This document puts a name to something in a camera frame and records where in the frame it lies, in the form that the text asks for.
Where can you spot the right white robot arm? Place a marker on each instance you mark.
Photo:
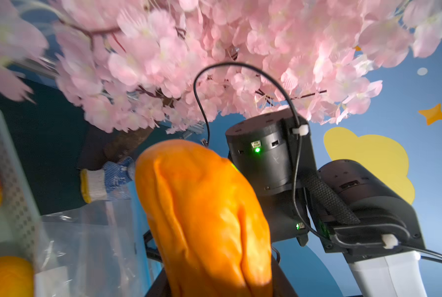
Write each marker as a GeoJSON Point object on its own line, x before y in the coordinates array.
{"type": "Point", "coordinates": [354, 213]}

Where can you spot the blue white work glove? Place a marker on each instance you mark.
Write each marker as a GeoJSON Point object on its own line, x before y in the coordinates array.
{"type": "Point", "coordinates": [111, 182]}

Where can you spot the white perforated plastic basket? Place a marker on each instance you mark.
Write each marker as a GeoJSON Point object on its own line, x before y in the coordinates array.
{"type": "Point", "coordinates": [19, 215]}

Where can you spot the clear blue-zip bag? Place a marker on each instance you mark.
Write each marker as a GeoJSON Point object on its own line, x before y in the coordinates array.
{"type": "Point", "coordinates": [97, 250]}

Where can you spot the orange yellow mango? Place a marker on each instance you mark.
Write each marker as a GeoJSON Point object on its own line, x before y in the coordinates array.
{"type": "Point", "coordinates": [16, 277]}

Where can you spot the pink cherry blossom tree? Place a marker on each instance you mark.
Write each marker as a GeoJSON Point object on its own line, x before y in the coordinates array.
{"type": "Point", "coordinates": [130, 65]}

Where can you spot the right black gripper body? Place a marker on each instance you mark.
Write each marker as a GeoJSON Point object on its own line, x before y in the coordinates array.
{"type": "Point", "coordinates": [263, 149]}

